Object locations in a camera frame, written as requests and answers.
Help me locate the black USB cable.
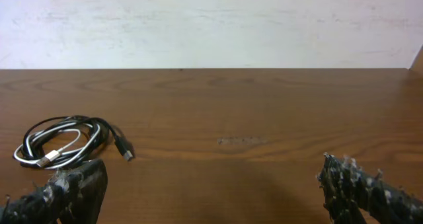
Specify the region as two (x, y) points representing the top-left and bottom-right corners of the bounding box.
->
(20, 115), (134, 168)

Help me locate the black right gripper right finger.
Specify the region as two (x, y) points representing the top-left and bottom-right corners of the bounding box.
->
(317, 153), (422, 224)

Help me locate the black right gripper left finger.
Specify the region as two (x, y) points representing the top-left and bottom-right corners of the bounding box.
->
(1, 159), (108, 224)

